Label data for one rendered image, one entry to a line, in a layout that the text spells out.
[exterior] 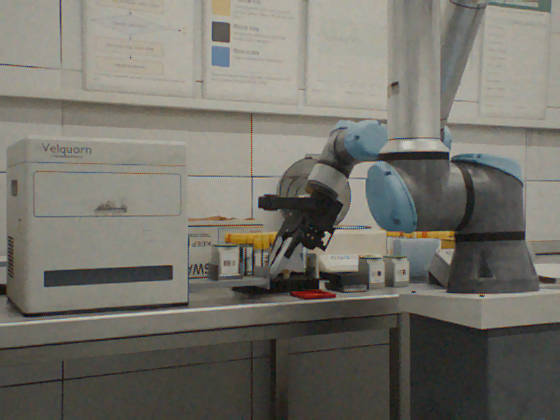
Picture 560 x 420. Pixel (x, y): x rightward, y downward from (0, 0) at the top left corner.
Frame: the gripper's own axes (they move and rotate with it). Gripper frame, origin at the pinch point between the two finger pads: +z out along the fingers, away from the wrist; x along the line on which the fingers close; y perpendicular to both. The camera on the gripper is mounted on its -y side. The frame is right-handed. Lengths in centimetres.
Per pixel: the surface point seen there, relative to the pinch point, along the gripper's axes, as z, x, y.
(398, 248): -21.2, 8.9, 30.8
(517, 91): -105, 59, 79
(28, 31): -29, 59, -60
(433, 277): -17.6, 0.0, 36.5
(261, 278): 2.4, -2.5, -2.2
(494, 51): -110, 58, 63
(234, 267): 3.1, -2.4, -8.3
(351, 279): -7.3, 0.0, 17.7
